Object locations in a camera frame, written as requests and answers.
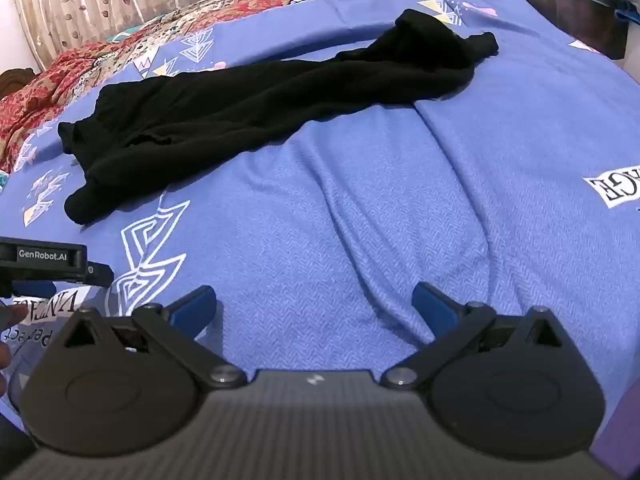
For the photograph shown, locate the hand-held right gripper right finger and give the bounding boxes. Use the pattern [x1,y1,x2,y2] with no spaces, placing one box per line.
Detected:
[382,281,571,390]

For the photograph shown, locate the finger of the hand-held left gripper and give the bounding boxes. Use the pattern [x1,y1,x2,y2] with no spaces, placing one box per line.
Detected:
[11,262,115,302]

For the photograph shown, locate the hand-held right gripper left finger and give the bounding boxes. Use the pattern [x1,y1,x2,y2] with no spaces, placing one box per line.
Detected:
[59,285,247,390]

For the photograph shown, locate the black pants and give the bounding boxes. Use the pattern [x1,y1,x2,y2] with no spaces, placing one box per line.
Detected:
[57,9,501,227]

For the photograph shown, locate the person's left hand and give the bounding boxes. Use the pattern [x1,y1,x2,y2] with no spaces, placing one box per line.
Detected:
[0,306,29,397]

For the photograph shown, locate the blue printed blanket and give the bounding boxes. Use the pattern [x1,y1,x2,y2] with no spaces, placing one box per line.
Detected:
[0,0,640,480]

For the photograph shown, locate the dark brown cloth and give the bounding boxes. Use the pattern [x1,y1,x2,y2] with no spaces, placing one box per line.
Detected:
[0,67,39,99]

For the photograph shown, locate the red floral quilt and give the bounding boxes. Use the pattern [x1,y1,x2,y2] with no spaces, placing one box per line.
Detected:
[0,0,343,176]

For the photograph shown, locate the purple cloth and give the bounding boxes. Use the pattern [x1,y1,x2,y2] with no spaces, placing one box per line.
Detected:
[594,374,640,480]

